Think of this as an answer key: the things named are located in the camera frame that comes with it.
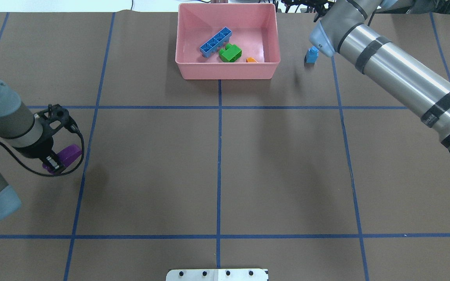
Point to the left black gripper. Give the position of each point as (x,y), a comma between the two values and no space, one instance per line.
(42,149)

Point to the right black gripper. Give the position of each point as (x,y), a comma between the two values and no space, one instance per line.
(314,5)

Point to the purple block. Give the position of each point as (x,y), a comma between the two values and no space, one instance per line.
(68,155)

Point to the small blue block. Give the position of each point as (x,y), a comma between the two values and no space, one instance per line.
(311,55)

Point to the orange block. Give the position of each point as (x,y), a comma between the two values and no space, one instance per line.
(251,60)

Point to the green block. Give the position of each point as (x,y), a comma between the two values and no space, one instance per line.
(230,53)

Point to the long blue block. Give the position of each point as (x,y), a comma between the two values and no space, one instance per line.
(215,42)

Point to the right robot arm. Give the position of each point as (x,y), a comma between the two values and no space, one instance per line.
(341,29)

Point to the pink plastic box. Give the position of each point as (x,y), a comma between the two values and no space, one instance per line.
(254,30)

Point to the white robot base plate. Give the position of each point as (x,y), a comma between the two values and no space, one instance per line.
(218,275)

